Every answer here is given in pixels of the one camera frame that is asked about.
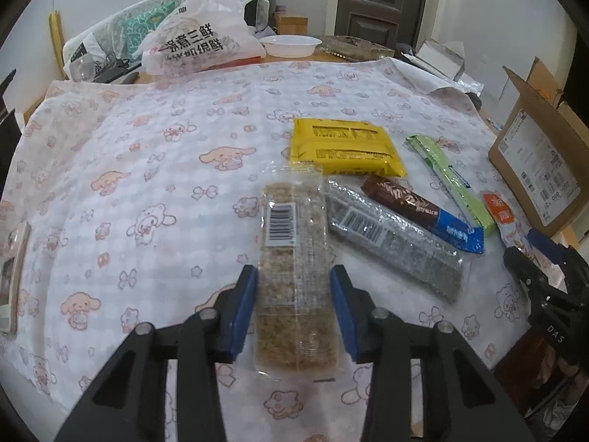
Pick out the beige cereal bar clear wrap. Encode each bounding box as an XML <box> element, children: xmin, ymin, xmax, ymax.
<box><xmin>254</xmin><ymin>162</ymin><xmax>343</xmax><ymax>373</ymax></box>

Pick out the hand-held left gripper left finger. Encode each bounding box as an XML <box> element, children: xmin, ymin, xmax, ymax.
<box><xmin>53</xmin><ymin>264</ymin><xmax>258</xmax><ymax>442</ymax></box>

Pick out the dark sesame bar clear wrap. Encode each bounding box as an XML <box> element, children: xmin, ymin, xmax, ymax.
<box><xmin>326</xmin><ymin>179</ymin><xmax>471</xmax><ymax>304</ymax></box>

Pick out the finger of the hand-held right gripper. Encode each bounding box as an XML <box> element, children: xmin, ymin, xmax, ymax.
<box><xmin>503</xmin><ymin>246</ymin><xmax>548</xmax><ymax>293</ymax></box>
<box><xmin>527</xmin><ymin>228</ymin><xmax>569</xmax><ymax>263</ymax></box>

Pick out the black laptop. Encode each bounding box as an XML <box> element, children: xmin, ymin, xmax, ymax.
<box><xmin>94</xmin><ymin>55</ymin><xmax>139</xmax><ymax>79</ymax></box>

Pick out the green snack stick packet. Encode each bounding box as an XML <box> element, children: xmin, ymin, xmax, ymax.
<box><xmin>405</xmin><ymin>134</ymin><xmax>498</xmax><ymax>236</ymax></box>

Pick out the small brown cardboard box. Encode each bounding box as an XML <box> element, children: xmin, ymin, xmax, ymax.
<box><xmin>274</xmin><ymin>11</ymin><xmax>308</xmax><ymax>36</ymax></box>

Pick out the yellow rolled mat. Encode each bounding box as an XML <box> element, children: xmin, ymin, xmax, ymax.
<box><xmin>48</xmin><ymin>11</ymin><xmax>65</xmax><ymax>79</ymax></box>

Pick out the white plastic bowl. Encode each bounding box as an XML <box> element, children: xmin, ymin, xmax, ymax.
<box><xmin>260</xmin><ymin>34</ymin><xmax>323</xmax><ymax>58</ymax></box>

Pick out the white tree print cushion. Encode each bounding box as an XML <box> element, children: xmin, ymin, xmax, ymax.
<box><xmin>64</xmin><ymin>32</ymin><xmax>116</xmax><ymax>79</ymax></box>

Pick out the clear wine glass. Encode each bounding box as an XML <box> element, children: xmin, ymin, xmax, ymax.
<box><xmin>69</xmin><ymin>57</ymin><xmax>95</xmax><ymax>81</ymax></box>

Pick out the white printed plastic bag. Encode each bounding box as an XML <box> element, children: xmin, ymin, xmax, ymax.
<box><xmin>140</xmin><ymin>0</ymin><xmax>267</xmax><ymax>74</ymax></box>

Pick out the light wooden frame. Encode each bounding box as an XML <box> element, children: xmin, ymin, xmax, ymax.
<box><xmin>0</xmin><ymin>221</ymin><xmax>33</xmax><ymax>336</ymax></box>

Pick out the white red snack packet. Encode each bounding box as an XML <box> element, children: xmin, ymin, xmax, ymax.
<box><xmin>481</xmin><ymin>191</ymin><xmax>537</xmax><ymax>263</ymax></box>

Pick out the printed pink white tablecloth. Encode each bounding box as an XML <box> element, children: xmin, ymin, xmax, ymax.
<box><xmin>0</xmin><ymin>57</ymin><xmax>530</xmax><ymax>442</ymax></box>

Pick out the dark brown door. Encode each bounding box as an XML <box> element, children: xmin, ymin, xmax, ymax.
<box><xmin>334</xmin><ymin>0</ymin><xmax>431</xmax><ymax>49</ymax></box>

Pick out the teal patterned cushion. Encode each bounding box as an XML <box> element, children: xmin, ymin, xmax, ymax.
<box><xmin>122</xmin><ymin>2</ymin><xmax>176</xmax><ymax>56</ymax></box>

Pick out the glass tray with nuts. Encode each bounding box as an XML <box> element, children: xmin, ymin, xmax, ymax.
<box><xmin>320</xmin><ymin>34</ymin><xmax>396</xmax><ymax>60</ymax></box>

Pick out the yellow orange snack packet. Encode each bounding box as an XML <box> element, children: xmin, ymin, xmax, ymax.
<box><xmin>290</xmin><ymin>117</ymin><xmax>409</xmax><ymax>178</ymax></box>

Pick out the white paper box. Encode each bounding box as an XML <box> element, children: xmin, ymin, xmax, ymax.
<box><xmin>405</xmin><ymin>39</ymin><xmax>484</xmax><ymax>97</ymax></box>

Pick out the brown blue chocolate bar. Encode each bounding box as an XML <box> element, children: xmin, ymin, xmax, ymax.
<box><xmin>360</xmin><ymin>175</ymin><xmax>486</xmax><ymax>255</ymax></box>

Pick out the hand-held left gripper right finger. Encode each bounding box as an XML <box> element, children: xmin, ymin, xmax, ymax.
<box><xmin>329</xmin><ymin>264</ymin><xmax>537</xmax><ymax>442</ymax></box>

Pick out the white black leaf cushion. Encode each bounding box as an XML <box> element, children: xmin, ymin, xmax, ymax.
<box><xmin>248</xmin><ymin>0</ymin><xmax>277</xmax><ymax>33</ymax></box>

